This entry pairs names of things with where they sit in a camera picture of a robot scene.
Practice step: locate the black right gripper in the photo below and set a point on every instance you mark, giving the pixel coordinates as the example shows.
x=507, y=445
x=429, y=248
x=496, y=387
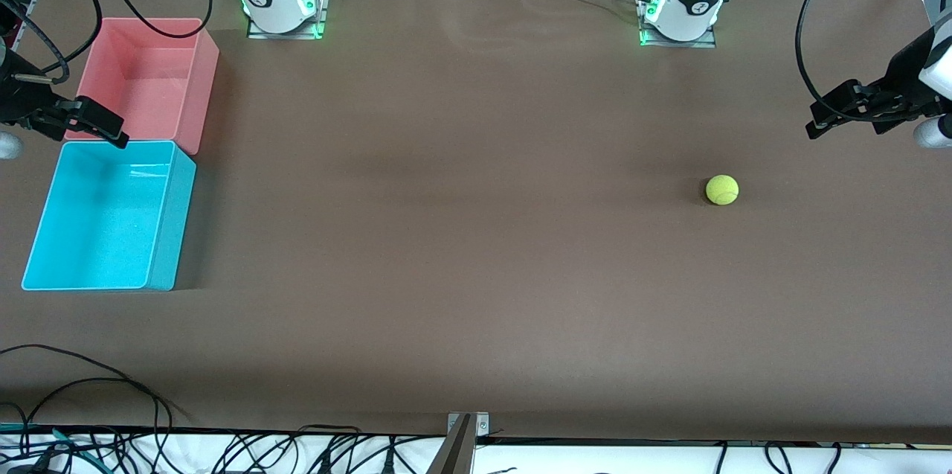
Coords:
x=21, y=103

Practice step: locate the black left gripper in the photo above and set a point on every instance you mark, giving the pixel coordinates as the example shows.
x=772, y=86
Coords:
x=897, y=89

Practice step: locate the yellow tennis ball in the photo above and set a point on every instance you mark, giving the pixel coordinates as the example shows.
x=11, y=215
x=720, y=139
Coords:
x=722, y=190

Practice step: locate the pink plastic bin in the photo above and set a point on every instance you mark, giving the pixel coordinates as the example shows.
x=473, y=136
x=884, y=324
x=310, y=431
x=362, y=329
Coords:
x=141, y=79

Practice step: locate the blue plastic bin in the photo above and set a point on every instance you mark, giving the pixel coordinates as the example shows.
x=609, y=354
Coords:
x=97, y=221

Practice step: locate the dark metal pole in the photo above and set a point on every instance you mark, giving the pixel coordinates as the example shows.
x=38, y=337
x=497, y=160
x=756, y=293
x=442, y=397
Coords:
x=454, y=455

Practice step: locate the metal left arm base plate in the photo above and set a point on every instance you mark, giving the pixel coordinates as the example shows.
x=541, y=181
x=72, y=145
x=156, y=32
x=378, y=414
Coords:
x=680, y=44

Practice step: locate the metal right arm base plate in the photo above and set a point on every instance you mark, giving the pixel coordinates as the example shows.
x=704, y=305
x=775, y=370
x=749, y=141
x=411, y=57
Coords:
x=286, y=35

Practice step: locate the metal table edge bracket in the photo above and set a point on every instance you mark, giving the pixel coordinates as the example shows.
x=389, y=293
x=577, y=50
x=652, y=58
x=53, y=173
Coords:
x=482, y=426

